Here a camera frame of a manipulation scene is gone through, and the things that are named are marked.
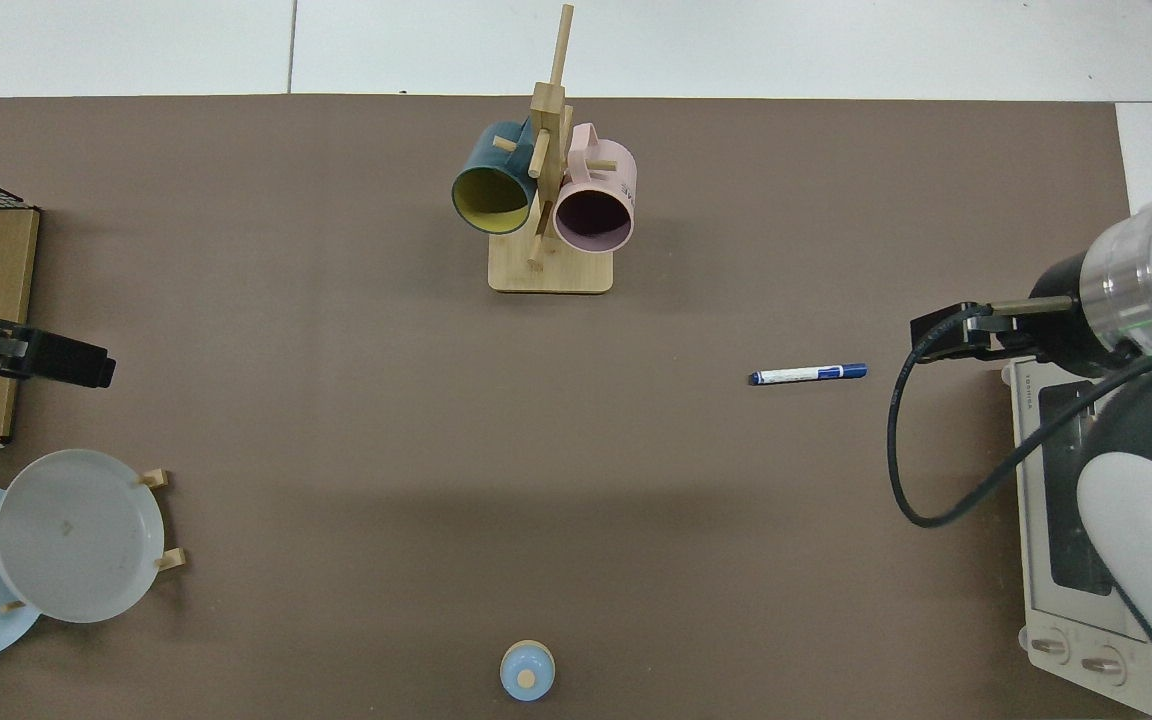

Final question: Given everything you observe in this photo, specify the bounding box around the blue and white marker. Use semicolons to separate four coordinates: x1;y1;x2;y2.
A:
748;363;869;387

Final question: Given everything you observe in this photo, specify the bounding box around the grey plate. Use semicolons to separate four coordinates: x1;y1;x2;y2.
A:
0;449;166;624

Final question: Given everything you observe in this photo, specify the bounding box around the wooden plate rack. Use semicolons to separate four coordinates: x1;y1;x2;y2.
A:
0;468;187;613

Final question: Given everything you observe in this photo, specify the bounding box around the brown table cloth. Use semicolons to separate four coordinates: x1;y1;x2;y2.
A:
0;95;1137;720

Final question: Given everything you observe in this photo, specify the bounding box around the pale toaster oven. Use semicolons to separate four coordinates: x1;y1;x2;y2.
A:
1001;360;1152;717

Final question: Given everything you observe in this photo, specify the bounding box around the pink cup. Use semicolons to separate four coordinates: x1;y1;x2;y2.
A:
553;123;638;254

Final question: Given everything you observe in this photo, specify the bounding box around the wooden cup stand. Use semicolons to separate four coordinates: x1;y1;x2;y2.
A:
488;3;615;295

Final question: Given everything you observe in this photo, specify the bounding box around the dark teal cup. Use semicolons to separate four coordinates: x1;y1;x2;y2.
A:
451;118;539;236

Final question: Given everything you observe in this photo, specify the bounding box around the small blue round thing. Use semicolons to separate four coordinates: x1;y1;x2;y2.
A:
500;640;556;702

